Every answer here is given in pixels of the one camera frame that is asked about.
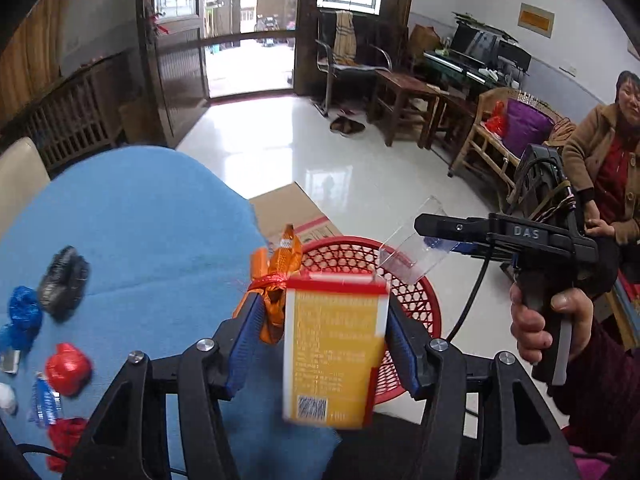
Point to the black metal armchair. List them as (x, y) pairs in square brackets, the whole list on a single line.
[(350, 46)]

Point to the cream leather chair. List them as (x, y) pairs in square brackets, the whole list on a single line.
[(22, 177)]

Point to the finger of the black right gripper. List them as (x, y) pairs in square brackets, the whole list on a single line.
[(462, 230)]

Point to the blue toothpaste box piece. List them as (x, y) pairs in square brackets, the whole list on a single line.
[(45, 406)]

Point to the yellow red carton box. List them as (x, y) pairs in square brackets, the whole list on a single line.
[(334, 343)]

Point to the blue plastic bag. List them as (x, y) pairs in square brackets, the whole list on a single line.
[(25, 320)]

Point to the dark wooden door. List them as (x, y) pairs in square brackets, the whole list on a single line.
[(171, 34)]

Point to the wooden stool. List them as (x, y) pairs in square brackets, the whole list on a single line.
[(401, 102)]

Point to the pair of slippers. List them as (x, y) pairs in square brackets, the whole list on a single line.
[(346, 126)]

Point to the computer monitor desk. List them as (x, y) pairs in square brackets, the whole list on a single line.
[(480, 56)]

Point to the woman in brown coat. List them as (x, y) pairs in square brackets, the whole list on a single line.
[(601, 160)]

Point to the wooden crib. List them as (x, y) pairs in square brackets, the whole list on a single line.
[(80, 116)]

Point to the brown cardboard box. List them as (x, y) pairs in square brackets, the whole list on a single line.
[(291, 205)]

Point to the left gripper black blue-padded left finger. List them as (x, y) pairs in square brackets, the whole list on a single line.
[(126, 436)]

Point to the blue tablecloth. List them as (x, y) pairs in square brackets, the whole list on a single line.
[(168, 245)]

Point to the purple cushion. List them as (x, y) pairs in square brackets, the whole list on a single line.
[(525, 125)]

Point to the small blue silver box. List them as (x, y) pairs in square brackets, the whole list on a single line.
[(10, 361)]

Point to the black plastic bag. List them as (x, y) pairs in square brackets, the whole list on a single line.
[(63, 286)]

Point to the red plastic bag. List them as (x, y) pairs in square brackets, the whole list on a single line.
[(68, 370)]

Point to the white paper ball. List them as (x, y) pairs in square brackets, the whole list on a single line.
[(8, 402)]

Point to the yellow curtain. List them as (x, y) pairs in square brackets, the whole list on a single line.
[(29, 63)]

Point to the wicker chair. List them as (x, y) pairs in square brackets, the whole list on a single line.
[(484, 153)]

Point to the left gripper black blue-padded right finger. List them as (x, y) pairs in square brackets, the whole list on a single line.
[(483, 418)]

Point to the orange foil candy wrapper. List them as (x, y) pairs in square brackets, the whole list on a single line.
[(277, 284)]

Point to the red plastic mesh basket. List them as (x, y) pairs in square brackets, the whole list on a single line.
[(355, 254)]

